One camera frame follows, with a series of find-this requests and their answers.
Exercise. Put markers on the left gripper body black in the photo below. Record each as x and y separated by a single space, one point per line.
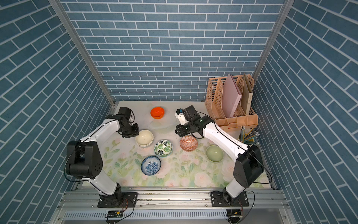
130 130

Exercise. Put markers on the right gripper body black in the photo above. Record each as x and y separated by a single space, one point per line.
185 129

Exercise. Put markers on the cream bowl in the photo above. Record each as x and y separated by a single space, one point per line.
144 136

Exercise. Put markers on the light green bowl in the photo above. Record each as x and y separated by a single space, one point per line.
214 153

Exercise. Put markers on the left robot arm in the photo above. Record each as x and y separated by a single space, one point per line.
85 159

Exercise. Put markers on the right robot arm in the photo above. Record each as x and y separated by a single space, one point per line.
248 159

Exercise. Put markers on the red pattern bowl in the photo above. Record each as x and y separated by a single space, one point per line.
188 143

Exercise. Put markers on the white bowl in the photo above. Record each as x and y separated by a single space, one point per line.
144 145

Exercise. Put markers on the orange bowl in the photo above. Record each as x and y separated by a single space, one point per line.
157 112

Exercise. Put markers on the peach file organizer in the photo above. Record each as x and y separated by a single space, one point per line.
213 105

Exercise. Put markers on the green leaf pattern bowl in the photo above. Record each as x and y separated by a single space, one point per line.
163 148

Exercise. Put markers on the pink folder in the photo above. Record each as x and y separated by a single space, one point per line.
231 97

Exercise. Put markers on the floral table mat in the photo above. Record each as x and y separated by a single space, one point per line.
123 157

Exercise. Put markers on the blue floral bowl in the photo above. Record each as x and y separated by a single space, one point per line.
151 165

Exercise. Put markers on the yellow pencil cup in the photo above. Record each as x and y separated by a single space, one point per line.
244 139

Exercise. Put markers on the beige folder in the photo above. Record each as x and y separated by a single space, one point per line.
247 95

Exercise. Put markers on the green circuit board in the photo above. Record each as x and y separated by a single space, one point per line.
114 214

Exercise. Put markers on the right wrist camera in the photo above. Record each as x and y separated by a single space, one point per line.
179 114

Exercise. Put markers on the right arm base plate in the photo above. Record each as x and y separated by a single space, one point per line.
222 198

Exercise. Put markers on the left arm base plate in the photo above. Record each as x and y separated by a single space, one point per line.
118 200

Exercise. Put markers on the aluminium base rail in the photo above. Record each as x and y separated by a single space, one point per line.
157 205

